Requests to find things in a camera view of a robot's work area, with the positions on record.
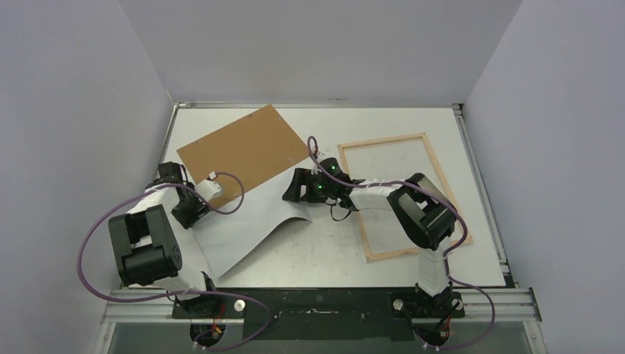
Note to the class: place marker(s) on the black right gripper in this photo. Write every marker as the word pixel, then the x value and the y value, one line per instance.
pixel 306 186

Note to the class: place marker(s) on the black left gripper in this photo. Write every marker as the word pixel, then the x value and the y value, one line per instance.
pixel 188 220

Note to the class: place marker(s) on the white photo paper sheet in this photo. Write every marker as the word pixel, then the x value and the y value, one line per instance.
pixel 227 239

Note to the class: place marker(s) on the light wooden picture frame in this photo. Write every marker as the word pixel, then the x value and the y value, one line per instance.
pixel 387 159

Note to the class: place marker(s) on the brown frame backing board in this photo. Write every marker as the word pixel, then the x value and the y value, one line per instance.
pixel 255 147

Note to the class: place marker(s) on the clear acrylic frame pane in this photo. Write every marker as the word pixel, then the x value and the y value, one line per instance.
pixel 403 200

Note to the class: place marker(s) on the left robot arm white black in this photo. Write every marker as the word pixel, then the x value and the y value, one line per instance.
pixel 154 243

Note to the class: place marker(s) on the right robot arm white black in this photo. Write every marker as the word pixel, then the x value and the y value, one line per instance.
pixel 424 213

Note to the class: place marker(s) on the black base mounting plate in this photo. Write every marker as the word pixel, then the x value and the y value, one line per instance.
pixel 327 314

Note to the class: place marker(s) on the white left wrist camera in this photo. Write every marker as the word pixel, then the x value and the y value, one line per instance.
pixel 208 188

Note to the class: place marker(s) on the aluminium front rail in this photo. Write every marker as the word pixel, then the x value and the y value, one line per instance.
pixel 511 305

